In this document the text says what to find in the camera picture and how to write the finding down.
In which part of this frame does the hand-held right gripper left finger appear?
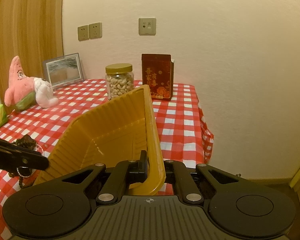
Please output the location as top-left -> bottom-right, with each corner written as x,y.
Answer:
55,150 -> 149,204

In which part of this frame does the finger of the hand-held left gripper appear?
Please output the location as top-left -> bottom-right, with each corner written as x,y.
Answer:
0,135 -> 49,171

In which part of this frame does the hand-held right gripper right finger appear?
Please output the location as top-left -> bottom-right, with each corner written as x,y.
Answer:
164,159 -> 241,203

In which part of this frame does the pale pink bead necklace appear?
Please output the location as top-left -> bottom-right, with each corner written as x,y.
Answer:
16,144 -> 44,179

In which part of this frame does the dark bead necklace with tassel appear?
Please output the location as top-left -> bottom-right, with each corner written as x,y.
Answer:
11,134 -> 38,152

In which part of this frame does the brown wooden bead bracelet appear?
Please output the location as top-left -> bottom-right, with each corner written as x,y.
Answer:
18,176 -> 34,189

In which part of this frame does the yellow plastic tray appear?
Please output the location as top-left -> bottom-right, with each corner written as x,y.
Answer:
33,84 -> 167,196

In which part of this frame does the red white checked tablecloth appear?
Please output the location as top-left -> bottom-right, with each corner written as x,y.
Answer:
0,79 -> 214,232

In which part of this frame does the white plush toy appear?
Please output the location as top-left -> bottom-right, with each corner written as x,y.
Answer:
33,77 -> 59,109

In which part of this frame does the pink starfish plush toy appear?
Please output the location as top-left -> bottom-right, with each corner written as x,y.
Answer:
4,56 -> 38,112

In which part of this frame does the cashew jar with gold lid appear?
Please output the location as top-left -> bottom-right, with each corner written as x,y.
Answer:
105,63 -> 135,101

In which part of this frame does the red gift box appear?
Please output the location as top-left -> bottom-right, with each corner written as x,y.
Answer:
141,53 -> 176,101

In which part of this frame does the wooden door panel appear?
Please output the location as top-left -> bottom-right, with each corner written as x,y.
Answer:
0,0 -> 65,105

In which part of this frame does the silver picture frame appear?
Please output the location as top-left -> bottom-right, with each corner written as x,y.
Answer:
42,53 -> 85,89

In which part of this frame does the beige wall power socket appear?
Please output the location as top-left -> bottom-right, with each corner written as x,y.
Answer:
77,25 -> 90,41
89,22 -> 103,40

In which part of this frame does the beige wall data socket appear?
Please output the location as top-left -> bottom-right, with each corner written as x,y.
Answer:
138,17 -> 157,36

